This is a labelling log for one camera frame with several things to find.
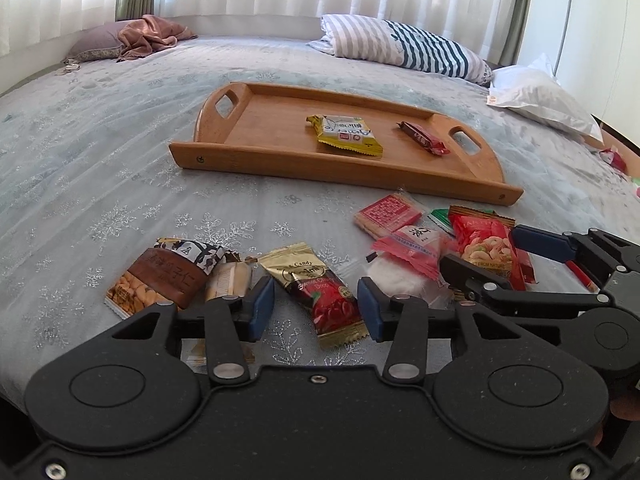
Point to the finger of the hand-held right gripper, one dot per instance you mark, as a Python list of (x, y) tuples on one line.
[(542, 244), (470, 275)]

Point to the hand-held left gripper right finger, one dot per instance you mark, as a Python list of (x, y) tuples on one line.
[(370, 310)]

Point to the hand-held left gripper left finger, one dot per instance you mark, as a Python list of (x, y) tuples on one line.
[(262, 305)]

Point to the red cashew packet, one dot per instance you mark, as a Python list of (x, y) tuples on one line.
[(485, 245)]

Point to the gold red candy packet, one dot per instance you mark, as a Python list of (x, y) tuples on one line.
[(320, 295)]

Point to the red wafer packet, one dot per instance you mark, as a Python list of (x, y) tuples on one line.
[(387, 212)]

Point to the brown nut packet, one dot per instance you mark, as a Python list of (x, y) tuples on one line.
[(160, 275)]

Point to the wooden tray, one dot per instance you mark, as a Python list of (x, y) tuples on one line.
[(270, 125)]

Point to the plain red snack packet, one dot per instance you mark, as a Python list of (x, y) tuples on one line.
[(526, 267)]

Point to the beige cracker packet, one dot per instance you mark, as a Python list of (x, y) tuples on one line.
[(230, 280)]

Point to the white clear packet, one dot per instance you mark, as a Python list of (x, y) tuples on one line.
[(395, 276)]

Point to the thin red stick packet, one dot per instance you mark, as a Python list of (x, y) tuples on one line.
[(582, 275)]

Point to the pink candy packet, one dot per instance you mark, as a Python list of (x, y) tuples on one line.
[(412, 250)]

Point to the green snack packet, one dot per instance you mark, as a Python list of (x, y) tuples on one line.
[(441, 219)]

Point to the red bag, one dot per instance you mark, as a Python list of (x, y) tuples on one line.
[(615, 157)]

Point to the dark red snack bar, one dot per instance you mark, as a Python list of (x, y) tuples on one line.
[(422, 137)]

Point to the white pillow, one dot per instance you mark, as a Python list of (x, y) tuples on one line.
[(535, 95)]

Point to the yellow snack packet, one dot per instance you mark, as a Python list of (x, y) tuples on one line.
[(345, 132)]

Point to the white wardrobe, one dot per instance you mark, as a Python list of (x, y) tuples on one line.
[(600, 35)]

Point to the striped pillow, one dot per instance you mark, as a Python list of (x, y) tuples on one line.
[(400, 40)]

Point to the pink cloth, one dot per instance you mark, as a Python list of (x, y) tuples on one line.
[(150, 32)]

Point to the small trinkets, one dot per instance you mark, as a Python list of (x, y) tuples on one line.
[(70, 66)]

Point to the mauve pillow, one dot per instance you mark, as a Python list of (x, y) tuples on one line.
[(95, 42)]

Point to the wooden bed frame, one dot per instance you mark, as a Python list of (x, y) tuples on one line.
[(607, 132)]

